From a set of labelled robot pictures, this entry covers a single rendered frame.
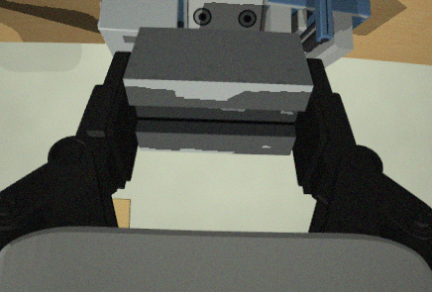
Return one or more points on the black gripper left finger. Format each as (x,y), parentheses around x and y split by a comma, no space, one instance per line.
(97,161)

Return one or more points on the dark grey slotted block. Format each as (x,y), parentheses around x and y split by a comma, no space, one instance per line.
(217,91)

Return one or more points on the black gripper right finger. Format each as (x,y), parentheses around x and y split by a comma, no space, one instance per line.
(352,194)

